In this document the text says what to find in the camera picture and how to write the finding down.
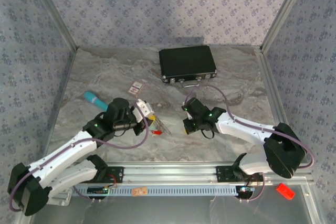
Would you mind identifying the pale green bangle ring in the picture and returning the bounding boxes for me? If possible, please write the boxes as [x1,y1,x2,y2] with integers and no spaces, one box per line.
[153,118,173,137]

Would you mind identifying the teal cylindrical tube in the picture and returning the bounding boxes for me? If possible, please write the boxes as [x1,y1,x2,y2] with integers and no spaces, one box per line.
[83,91,109,111]

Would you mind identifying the small matchbox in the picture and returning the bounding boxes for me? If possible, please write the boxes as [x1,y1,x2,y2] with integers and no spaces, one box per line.
[127,80,145,99]

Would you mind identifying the black briefcase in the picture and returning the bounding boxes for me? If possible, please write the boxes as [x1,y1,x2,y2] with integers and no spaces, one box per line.
[158,45,218,89]

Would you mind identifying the orange label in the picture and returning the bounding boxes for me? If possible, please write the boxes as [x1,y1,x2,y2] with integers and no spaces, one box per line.
[131,187,149,197]

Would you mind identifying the left circuit board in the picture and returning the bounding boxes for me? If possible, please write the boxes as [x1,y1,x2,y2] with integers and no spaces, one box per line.
[87,185,110,200]

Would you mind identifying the circuit board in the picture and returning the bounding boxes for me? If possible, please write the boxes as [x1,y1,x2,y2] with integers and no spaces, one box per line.
[87,185,110,200]
[236,185,256,200]

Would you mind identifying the right circuit board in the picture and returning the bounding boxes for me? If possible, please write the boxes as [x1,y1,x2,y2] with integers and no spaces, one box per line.
[236,185,256,200]

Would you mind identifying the red plastic block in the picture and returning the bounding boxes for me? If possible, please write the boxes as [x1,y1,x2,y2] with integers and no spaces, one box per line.
[275,182,296,201]

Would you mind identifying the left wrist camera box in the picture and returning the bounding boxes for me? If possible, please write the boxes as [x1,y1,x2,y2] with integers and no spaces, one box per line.
[132,99,154,124]

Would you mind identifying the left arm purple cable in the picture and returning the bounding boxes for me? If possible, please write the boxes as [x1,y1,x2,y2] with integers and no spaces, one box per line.
[9,118,150,213]

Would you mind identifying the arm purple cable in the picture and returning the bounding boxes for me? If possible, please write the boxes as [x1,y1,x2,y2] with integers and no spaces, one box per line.
[9,118,150,213]
[185,84,315,203]

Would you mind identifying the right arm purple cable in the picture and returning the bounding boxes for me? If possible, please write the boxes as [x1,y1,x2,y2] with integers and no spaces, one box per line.
[185,84,315,203]

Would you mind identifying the aluminium mounting rail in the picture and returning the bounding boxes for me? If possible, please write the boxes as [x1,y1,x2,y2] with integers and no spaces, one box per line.
[65,163,315,186]

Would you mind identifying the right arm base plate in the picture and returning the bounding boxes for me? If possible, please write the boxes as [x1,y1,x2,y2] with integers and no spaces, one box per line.
[215,165,265,184]

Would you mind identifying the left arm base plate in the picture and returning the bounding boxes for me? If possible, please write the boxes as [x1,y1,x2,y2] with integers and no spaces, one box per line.
[101,166,125,184]

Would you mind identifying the slotted cable duct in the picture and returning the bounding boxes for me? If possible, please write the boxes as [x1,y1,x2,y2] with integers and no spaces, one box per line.
[70,185,239,198]

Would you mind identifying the aluminium side rail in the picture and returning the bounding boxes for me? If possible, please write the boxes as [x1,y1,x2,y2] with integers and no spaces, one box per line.
[255,47,316,185]
[39,47,78,163]

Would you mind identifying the metal bracket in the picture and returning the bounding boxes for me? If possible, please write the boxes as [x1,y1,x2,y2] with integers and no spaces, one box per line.
[48,189,72,207]

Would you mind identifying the aluminium frame post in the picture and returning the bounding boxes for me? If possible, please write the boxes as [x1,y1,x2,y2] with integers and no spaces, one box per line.
[26,0,79,50]
[259,0,312,53]

